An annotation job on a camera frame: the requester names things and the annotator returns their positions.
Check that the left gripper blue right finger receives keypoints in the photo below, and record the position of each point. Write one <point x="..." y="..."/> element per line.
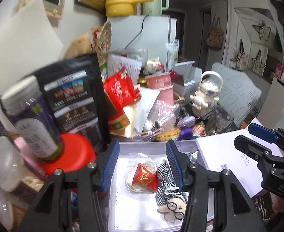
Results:
<point x="179" y="162"/>

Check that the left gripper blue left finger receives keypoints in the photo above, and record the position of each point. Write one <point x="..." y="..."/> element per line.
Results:
<point x="106" y="163"/>

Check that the red gold snack packet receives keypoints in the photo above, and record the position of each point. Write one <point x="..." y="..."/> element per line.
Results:
<point x="144" y="178"/>

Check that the checkered plush doll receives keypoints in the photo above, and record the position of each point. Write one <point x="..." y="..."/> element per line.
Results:
<point x="169" y="193"/>

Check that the clear bag of rubber bands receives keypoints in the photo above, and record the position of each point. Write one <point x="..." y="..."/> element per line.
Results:
<point x="149" y="164"/>

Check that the red cylindrical canister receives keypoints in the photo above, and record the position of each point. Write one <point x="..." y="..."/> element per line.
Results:
<point x="76" y="153"/>

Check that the white open gift box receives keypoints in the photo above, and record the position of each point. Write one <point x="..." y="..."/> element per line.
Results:
<point x="215" y="177"/>

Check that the white robot figurine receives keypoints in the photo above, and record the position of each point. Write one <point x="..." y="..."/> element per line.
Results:
<point x="207" y="95"/>

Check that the red bag of dates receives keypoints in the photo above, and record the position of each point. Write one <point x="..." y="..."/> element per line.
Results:
<point x="121" y="90"/>

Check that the dark label plastic jar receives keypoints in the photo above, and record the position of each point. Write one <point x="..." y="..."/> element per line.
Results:
<point x="24" y="106"/>

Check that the pink cup stack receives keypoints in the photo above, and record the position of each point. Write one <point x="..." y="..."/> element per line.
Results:
<point x="162" y="83"/>

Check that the black coffee pouch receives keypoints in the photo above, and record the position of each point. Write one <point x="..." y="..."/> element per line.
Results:
<point x="73" y="90"/>

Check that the light blue chair far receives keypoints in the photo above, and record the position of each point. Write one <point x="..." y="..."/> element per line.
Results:
<point x="239" y="95"/>

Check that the brown hanging tote bag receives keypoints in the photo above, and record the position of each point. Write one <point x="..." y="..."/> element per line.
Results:
<point x="215" y="37"/>

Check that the white mini fridge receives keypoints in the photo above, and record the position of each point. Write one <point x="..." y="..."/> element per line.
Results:
<point x="140" y="32"/>

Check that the white foam board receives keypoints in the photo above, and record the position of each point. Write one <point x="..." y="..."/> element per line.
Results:
<point x="27" y="43"/>

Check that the green electric kettle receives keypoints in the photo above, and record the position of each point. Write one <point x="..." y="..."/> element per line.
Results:
<point x="155" y="7"/>

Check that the yellow pot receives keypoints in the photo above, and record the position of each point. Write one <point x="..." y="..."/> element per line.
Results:
<point x="121" y="8"/>

